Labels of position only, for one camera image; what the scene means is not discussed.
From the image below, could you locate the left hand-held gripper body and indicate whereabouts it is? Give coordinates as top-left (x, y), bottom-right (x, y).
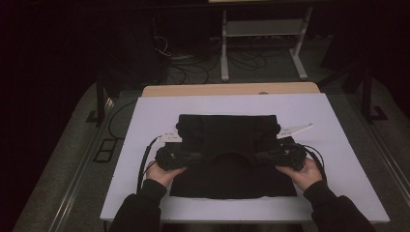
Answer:
top-left (154, 130), bottom-right (187, 172)

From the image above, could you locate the grey metal floor rail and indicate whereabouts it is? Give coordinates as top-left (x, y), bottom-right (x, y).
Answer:
top-left (349, 93), bottom-right (410, 207)
top-left (47, 96), bottom-right (115, 232)

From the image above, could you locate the black metal stand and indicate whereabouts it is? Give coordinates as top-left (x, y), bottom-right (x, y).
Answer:
top-left (361, 64), bottom-right (390, 124)
top-left (86, 72), bottom-right (112, 128)

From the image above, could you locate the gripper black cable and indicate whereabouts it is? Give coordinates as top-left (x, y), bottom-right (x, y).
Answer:
top-left (136, 135), bottom-right (162, 194)
top-left (301, 144), bottom-right (328, 185)

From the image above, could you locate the black floor cable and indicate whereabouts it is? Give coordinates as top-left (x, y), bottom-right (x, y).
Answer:
top-left (107, 100), bottom-right (138, 141)

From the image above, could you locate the black floor socket plate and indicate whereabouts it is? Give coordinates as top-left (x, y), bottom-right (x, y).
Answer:
top-left (93, 138), bottom-right (118, 163)

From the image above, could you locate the person's left hand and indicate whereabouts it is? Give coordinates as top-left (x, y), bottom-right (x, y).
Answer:
top-left (145, 161), bottom-right (188, 189)

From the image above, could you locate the thin white cable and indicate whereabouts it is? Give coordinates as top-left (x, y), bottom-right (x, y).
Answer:
top-left (154, 35), bottom-right (172, 58)

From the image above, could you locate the tangle of black floor cables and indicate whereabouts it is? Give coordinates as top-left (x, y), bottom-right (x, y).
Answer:
top-left (167, 47), bottom-right (269, 85)

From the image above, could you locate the person's right hand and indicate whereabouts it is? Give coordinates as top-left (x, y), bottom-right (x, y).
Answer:
top-left (275, 158), bottom-right (323, 192)

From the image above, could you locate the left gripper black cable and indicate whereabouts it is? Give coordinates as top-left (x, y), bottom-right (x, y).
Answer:
top-left (136, 135), bottom-right (162, 194)

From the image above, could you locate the black tank top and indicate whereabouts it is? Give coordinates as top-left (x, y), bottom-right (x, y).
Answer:
top-left (169, 113), bottom-right (298, 200)

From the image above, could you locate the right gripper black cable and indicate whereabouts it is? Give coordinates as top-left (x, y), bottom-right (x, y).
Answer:
top-left (301, 144), bottom-right (328, 185)

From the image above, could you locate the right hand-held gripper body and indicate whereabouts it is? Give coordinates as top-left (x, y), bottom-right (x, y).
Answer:
top-left (276, 123), bottom-right (314, 172)

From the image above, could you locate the white metal table frame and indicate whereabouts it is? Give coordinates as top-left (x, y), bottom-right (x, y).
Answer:
top-left (220, 6), bottom-right (314, 82)

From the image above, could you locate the white table mat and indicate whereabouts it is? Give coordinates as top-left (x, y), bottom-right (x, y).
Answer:
top-left (100, 93), bottom-right (391, 224)

